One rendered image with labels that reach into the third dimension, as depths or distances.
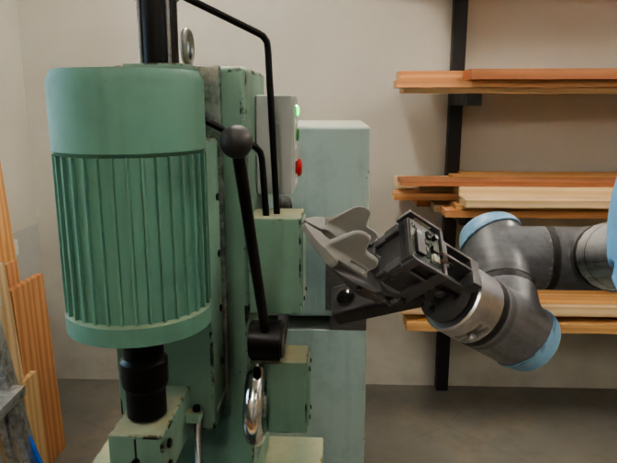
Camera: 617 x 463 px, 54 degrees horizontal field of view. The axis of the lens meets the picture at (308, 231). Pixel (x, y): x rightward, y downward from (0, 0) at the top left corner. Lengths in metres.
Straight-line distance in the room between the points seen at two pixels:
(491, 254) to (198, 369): 0.44
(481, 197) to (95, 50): 1.93
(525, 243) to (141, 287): 0.51
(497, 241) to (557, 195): 1.84
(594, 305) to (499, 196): 0.64
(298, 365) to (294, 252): 0.17
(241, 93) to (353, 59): 2.10
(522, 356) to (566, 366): 2.67
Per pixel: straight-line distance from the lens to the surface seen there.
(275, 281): 0.92
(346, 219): 0.66
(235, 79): 0.90
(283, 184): 0.99
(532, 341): 0.80
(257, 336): 0.89
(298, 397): 0.97
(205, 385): 0.91
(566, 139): 3.17
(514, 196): 2.64
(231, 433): 1.05
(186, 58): 1.01
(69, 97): 0.68
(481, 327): 0.74
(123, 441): 0.82
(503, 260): 0.84
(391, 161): 2.99
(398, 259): 0.65
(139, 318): 0.71
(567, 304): 2.85
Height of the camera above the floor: 1.47
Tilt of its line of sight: 12 degrees down
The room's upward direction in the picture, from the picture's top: straight up
